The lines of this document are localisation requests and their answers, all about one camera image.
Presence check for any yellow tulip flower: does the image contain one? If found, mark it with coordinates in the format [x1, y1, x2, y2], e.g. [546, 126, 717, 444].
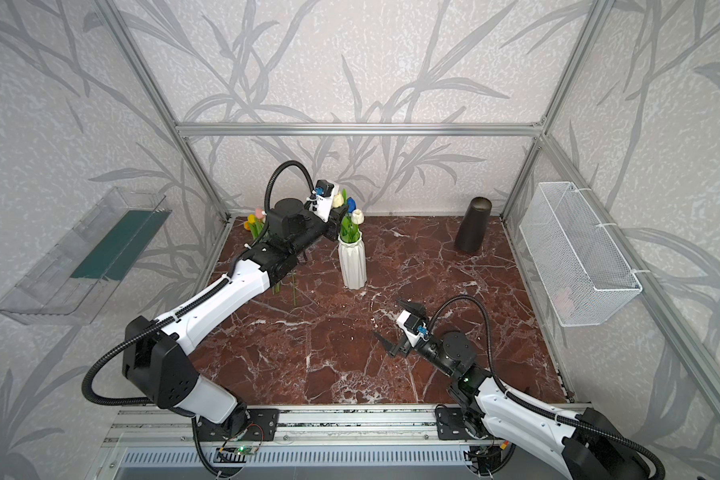
[329, 191, 348, 240]

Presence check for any white ribbed ceramic vase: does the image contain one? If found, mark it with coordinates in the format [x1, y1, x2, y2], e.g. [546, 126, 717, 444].
[338, 237, 367, 290]

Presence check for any white tulip flower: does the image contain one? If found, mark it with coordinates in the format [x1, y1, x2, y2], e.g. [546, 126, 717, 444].
[342, 208, 364, 244]

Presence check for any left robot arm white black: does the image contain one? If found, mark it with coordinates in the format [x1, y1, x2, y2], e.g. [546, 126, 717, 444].
[81, 160, 348, 434]

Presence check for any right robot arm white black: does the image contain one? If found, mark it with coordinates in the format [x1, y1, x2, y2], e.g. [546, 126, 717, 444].
[381, 300, 666, 479]

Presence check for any black cylindrical vase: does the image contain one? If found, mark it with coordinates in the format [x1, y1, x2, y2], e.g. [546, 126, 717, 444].
[454, 197, 492, 253]

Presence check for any bundle of tulips with band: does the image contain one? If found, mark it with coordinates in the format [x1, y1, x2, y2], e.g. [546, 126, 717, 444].
[242, 210, 298, 294]

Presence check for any green circuit board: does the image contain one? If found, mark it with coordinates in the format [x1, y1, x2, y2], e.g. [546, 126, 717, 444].
[218, 445, 260, 456]

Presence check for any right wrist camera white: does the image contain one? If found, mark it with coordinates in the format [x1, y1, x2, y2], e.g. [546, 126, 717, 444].
[396, 310, 429, 347]

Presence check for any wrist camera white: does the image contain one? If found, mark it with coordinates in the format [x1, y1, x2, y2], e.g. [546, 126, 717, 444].
[305, 179, 339, 223]
[396, 310, 429, 347]

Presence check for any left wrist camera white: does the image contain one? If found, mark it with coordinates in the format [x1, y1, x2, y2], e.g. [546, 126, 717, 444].
[305, 179, 339, 223]

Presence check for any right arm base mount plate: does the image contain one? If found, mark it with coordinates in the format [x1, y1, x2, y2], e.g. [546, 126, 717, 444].
[434, 404, 490, 441]

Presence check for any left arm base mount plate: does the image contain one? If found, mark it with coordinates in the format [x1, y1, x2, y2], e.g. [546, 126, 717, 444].
[196, 408, 280, 442]

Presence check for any white wire mesh basket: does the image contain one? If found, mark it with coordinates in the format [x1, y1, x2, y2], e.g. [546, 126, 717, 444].
[520, 181, 643, 327]

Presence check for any aluminium frame back crossbar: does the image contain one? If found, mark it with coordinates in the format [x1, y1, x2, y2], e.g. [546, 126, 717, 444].
[176, 122, 542, 137]

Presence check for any clear plastic wall tray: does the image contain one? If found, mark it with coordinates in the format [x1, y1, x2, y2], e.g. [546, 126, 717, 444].
[0, 187, 172, 326]

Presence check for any aluminium frame front rail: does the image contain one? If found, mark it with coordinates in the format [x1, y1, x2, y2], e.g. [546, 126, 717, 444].
[103, 404, 439, 447]

